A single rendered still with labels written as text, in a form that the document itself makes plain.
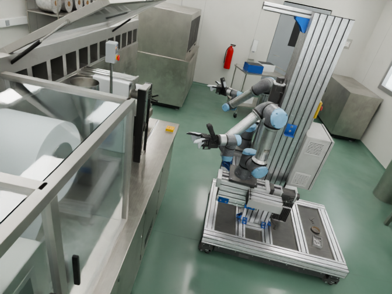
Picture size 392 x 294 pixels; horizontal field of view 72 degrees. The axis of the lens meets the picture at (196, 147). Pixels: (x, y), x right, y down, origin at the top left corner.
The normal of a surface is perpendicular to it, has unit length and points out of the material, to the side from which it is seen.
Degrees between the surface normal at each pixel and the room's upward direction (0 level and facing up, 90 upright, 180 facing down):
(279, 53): 90
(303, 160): 90
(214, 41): 90
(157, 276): 0
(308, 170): 90
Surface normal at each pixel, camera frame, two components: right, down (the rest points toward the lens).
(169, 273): 0.18, -0.85
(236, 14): -0.12, 0.49
